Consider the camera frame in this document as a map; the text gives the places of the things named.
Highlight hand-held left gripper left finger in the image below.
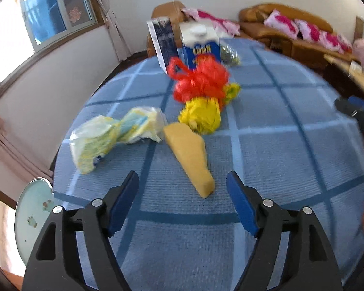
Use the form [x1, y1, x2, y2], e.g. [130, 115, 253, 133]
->
[22, 170, 140, 291]

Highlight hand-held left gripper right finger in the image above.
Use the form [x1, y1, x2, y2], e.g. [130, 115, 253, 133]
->
[226, 170, 343, 291]

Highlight yellow sponge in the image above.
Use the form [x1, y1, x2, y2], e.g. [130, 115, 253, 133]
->
[163, 123, 215, 199]

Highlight light blue round stool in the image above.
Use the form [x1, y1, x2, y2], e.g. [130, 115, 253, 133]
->
[15, 177, 54, 267]

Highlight wooden coffee table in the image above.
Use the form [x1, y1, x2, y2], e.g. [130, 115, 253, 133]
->
[323, 53, 364, 104]

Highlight pink white patterned pillow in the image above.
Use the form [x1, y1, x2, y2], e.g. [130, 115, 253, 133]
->
[264, 10, 301, 39]
[320, 32, 352, 53]
[294, 19, 325, 41]

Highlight crumpled white yellow packet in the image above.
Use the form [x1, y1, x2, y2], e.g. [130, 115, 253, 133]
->
[69, 106, 168, 175]

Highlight yellow mesh bag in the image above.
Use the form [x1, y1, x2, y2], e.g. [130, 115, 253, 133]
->
[178, 83, 241, 136]

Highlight brown leather sofa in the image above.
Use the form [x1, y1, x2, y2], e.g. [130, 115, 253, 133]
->
[238, 3, 357, 70]

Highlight crumpled clear plastic bottle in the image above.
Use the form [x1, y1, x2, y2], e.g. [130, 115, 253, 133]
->
[220, 45, 241, 66]

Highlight red mesh bag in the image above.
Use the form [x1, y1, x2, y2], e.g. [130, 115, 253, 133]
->
[167, 57, 230, 104]

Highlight blue white milk carton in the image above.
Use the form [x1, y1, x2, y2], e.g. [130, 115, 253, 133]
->
[179, 22, 221, 69]

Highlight pink white cloth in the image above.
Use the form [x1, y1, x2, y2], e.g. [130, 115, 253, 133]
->
[182, 8, 240, 37]

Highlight white and blue box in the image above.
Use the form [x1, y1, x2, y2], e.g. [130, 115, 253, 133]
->
[146, 16, 180, 74]

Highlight white curtain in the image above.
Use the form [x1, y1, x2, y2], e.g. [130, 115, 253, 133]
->
[89, 0, 131, 63]

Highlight brown leather armchair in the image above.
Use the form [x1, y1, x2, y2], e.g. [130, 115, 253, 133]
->
[151, 1, 189, 58]

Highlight window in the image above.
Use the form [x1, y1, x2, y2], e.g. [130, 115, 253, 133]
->
[0, 0, 106, 97]

